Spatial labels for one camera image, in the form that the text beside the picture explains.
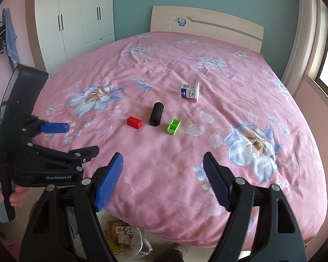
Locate green toy block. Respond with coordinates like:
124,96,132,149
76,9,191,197
167,119,181,135

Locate red toy block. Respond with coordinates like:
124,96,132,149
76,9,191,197
127,116,142,129

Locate black knitted sleeve roll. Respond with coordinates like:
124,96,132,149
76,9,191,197
149,102,164,127

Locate plastic trash bag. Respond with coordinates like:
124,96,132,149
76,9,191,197
102,219,153,261

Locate left hand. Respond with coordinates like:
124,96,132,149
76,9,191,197
0,179,31,207

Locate pink floral bed sheet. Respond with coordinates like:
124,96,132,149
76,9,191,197
34,32,328,248

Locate hanging blue clothes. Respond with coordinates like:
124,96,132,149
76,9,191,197
0,8,20,71

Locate white wardrobe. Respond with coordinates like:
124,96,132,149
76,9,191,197
25,0,115,73

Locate beige curtain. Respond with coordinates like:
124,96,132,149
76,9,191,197
281,0,328,95

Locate window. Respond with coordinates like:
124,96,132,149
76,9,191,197
307,11,328,98

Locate cream bed headboard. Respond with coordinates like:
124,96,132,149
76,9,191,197
150,6,264,53

